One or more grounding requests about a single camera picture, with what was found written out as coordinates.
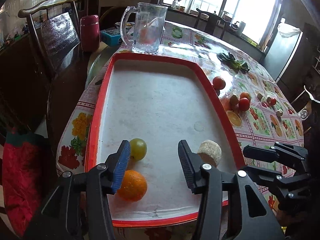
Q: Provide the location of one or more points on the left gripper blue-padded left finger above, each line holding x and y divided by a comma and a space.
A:
79, 204

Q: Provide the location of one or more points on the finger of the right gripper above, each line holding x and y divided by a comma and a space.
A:
272, 152
265, 177

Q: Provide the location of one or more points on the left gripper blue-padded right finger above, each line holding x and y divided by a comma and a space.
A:
249, 215

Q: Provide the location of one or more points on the small red tomato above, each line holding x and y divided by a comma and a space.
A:
272, 101

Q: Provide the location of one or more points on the large orange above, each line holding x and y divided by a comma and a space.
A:
133, 187

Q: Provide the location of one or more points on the large beige cylinder block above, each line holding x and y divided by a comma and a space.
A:
210, 152

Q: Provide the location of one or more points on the green round fruit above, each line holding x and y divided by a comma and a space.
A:
138, 149

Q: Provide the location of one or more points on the wooden chair at right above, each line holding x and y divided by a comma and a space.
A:
307, 107

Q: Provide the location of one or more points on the floral fruit-print tablecloth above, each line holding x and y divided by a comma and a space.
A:
259, 126

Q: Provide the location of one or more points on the red cloth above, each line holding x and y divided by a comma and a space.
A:
20, 178

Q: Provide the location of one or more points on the green leafy vegetable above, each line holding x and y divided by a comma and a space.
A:
233, 63

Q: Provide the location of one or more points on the silver refrigerator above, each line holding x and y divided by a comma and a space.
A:
289, 55

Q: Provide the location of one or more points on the red-rimmed white tray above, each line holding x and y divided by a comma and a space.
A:
161, 100

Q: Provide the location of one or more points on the dark wooden chair far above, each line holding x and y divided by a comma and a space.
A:
212, 21

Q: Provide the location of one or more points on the magenta thermos bottle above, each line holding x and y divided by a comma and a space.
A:
90, 33

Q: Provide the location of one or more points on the teal box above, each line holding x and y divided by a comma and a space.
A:
111, 36

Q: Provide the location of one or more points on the wooden chair with dark back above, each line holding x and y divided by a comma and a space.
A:
54, 27

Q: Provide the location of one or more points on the clear glass beer mug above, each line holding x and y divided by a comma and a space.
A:
147, 29

